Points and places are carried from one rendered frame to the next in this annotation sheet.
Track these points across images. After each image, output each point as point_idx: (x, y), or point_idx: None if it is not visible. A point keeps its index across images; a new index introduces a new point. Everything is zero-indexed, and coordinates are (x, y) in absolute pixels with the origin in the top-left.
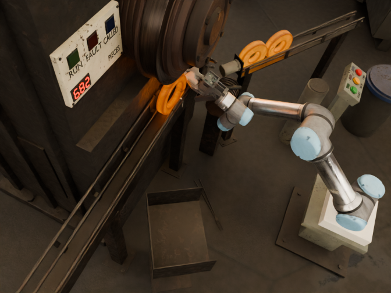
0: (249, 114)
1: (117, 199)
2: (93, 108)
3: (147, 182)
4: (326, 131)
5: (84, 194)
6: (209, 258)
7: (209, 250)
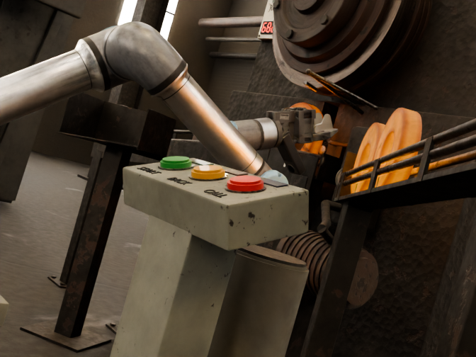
0: None
1: (186, 140)
2: (270, 76)
3: None
4: (116, 25)
5: None
6: (32, 351)
7: (42, 356)
